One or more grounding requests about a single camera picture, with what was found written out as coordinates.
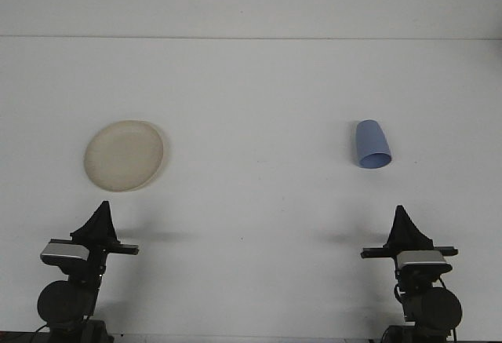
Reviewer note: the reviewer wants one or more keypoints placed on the pale round plate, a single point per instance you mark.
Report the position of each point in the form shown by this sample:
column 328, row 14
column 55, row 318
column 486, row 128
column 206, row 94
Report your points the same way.
column 123, row 156

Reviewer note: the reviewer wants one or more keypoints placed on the grey arm camera box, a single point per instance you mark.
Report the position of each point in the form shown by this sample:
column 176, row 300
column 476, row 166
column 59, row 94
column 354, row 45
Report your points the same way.
column 421, row 257
column 62, row 249

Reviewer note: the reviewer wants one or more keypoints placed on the pale blue cup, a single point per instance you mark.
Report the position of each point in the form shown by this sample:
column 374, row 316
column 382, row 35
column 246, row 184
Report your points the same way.
column 370, row 141

